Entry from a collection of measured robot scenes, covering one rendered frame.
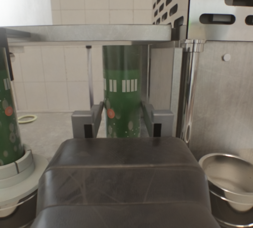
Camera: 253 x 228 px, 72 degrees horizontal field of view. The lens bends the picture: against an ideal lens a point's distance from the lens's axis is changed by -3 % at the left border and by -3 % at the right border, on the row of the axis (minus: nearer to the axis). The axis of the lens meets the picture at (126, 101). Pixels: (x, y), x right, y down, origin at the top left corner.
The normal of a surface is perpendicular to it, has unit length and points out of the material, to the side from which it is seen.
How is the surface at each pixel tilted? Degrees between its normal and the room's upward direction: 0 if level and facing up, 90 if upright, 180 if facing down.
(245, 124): 90
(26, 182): 0
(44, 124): 0
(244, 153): 90
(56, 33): 90
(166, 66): 90
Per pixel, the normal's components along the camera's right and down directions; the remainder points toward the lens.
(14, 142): 0.94, 0.09
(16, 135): 1.00, 0.01
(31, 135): 0.00, -0.96
